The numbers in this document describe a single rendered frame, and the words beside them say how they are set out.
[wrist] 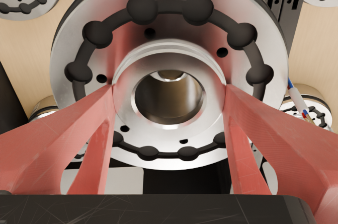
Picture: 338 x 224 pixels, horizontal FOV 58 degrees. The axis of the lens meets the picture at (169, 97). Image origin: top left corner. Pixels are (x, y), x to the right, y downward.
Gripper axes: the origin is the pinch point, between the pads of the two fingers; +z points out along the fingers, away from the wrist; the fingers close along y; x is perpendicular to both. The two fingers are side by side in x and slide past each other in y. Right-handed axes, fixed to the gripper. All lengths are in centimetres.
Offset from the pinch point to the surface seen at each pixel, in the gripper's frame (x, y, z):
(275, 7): -0.1, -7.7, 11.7
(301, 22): 5.4, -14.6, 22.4
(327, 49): 8.9, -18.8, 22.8
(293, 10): 0.2, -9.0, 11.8
